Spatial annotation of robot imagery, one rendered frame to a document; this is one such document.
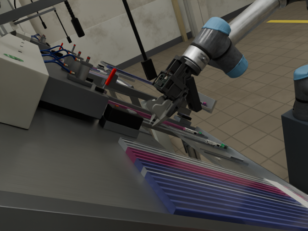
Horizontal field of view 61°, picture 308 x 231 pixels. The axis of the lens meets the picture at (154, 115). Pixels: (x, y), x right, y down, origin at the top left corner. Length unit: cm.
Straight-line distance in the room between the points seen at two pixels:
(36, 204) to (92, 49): 469
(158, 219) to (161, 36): 507
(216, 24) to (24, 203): 69
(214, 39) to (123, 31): 426
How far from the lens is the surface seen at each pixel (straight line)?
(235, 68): 85
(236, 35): 98
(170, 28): 535
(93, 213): 23
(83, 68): 56
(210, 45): 78
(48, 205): 22
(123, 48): 501
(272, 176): 84
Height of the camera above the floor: 133
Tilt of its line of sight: 27 degrees down
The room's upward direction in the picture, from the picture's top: 21 degrees counter-clockwise
